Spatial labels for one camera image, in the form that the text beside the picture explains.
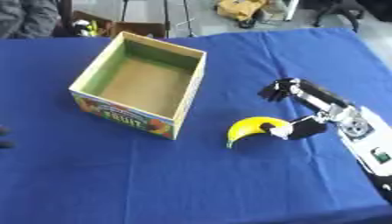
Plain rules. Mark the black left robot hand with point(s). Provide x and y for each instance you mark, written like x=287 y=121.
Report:
x=4 y=137

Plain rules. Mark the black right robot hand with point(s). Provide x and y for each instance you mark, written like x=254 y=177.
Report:
x=320 y=96

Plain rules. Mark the yellow toy banana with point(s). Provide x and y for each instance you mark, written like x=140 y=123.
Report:
x=245 y=126

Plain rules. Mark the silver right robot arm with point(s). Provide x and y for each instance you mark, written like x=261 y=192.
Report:
x=370 y=143

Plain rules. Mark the tan cardboard box green inside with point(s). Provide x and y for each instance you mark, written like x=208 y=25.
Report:
x=148 y=84

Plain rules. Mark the brown cardboard box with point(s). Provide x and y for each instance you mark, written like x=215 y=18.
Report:
x=138 y=29

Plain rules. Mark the black chair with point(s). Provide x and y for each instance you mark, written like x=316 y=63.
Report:
x=339 y=11

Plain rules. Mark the yellow bag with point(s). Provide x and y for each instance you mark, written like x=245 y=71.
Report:
x=239 y=9

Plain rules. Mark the person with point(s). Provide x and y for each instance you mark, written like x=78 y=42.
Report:
x=28 y=17

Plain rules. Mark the white and black soft toy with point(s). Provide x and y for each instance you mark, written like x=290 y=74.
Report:
x=84 y=27

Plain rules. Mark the black tripod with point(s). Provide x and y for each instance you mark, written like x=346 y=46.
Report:
x=166 y=17

